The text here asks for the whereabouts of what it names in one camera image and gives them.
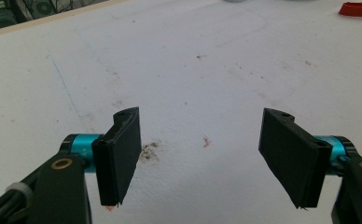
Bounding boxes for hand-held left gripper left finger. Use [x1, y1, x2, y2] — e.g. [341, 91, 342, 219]
[90, 106, 143, 207]

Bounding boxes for red flat object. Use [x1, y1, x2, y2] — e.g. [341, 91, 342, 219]
[338, 1, 362, 18]

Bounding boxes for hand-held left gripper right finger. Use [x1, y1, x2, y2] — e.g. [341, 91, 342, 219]
[258, 107, 333, 210]

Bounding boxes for dark equipment with fan grille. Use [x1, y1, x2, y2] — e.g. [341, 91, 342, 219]
[0, 0, 108, 33]

